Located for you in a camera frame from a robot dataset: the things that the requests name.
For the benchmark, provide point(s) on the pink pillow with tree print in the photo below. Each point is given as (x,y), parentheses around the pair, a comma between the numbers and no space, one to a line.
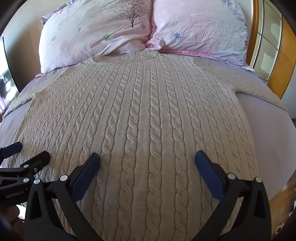
(92,34)

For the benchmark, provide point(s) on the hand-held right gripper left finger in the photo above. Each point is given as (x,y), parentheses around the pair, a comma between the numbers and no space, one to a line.
(85,179)

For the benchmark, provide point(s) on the person's left hand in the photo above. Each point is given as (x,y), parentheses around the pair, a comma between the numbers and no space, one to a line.
(14,216)

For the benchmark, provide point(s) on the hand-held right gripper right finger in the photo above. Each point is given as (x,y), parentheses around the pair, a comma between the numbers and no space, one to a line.
(210,176)

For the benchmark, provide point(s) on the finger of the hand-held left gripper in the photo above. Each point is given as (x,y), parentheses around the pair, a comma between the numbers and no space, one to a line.
(12,150)
(38,160)

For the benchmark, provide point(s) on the dark framed picture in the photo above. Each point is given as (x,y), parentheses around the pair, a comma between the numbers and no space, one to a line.
(5,87)

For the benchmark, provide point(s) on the pink pillow with flower print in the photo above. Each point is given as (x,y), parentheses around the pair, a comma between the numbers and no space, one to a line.
(201,30)

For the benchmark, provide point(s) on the wooden headboard with glass panels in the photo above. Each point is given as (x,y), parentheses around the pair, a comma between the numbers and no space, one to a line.
(286,60)

